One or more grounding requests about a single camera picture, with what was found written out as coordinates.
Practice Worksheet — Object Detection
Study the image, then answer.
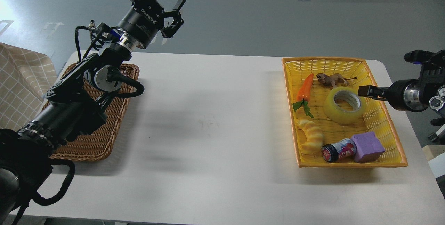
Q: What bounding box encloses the yellow plastic basket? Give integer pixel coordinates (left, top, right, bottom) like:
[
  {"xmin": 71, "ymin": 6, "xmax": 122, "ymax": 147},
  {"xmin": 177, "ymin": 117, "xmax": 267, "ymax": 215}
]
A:
[{"xmin": 282, "ymin": 57, "xmax": 407, "ymax": 168}]

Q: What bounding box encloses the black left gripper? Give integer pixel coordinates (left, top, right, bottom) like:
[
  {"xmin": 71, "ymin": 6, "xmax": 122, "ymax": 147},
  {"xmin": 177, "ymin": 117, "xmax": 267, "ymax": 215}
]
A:
[{"xmin": 117, "ymin": 0, "xmax": 186, "ymax": 49}]

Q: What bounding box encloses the red black can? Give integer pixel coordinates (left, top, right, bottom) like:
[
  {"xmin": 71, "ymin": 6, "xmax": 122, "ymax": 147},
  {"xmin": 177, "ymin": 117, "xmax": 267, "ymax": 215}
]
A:
[{"xmin": 321, "ymin": 138, "xmax": 357, "ymax": 163}]

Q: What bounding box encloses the yellow toy croissant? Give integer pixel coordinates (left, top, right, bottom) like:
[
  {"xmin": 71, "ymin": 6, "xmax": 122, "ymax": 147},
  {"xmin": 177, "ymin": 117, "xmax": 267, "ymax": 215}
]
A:
[{"xmin": 296, "ymin": 110, "xmax": 324, "ymax": 155}]

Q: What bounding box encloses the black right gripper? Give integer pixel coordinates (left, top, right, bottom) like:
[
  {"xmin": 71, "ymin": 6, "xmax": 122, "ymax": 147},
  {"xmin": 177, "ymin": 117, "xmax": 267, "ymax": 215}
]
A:
[{"xmin": 357, "ymin": 85, "xmax": 393, "ymax": 101}]

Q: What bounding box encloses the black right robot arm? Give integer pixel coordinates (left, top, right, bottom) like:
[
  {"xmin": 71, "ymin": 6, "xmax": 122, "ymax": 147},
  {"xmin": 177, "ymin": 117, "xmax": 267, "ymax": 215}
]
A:
[{"xmin": 358, "ymin": 50, "xmax": 445, "ymax": 145}]

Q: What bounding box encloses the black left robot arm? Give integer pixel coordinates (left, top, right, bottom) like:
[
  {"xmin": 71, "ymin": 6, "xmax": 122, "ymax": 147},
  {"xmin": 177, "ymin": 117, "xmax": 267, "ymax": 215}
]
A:
[{"xmin": 1, "ymin": 0, "xmax": 186, "ymax": 225}]

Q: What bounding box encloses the purple foam block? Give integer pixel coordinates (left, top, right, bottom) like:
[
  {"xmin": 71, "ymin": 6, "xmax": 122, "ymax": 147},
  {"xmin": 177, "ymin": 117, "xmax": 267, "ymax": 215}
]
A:
[{"xmin": 351, "ymin": 131, "xmax": 385, "ymax": 163}]

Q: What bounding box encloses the orange toy carrot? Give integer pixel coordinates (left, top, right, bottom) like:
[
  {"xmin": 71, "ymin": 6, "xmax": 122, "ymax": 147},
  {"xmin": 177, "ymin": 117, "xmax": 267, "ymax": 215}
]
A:
[{"xmin": 292, "ymin": 73, "xmax": 314, "ymax": 118}]

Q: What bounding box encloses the beige checkered cloth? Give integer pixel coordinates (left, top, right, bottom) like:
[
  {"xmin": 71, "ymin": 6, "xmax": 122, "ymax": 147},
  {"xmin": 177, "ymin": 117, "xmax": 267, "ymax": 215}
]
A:
[{"xmin": 0, "ymin": 43, "xmax": 57, "ymax": 130}]

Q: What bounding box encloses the yellow tape roll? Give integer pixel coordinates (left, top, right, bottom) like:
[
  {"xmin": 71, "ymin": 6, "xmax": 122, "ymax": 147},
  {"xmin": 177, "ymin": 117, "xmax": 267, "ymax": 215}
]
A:
[{"xmin": 323, "ymin": 87, "xmax": 366, "ymax": 125}]

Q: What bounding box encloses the brown toy lion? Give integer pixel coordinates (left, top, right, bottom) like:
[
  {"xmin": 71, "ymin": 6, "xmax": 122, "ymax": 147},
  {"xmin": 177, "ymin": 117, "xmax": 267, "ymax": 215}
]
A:
[{"xmin": 316, "ymin": 73, "xmax": 358, "ymax": 88}]

